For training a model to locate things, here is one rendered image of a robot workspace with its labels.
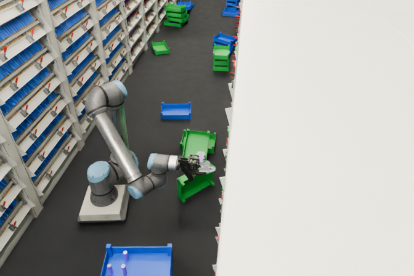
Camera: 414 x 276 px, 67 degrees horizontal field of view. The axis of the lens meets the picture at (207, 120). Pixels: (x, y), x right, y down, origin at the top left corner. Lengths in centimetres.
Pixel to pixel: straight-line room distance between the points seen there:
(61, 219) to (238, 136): 233
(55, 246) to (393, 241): 228
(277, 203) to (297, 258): 3
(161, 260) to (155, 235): 67
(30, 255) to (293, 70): 224
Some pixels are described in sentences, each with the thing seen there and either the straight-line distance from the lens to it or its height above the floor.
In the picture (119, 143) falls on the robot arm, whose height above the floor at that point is 74.
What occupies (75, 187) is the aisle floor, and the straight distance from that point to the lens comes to 268.
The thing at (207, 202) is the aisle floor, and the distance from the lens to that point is 244.
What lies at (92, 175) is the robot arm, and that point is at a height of 38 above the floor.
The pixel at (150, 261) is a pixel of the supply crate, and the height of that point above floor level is 48.
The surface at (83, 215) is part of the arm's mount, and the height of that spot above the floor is 11.
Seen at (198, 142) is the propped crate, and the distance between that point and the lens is 278.
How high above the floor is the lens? 190
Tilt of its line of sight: 37 degrees down
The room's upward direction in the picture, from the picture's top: 2 degrees clockwise
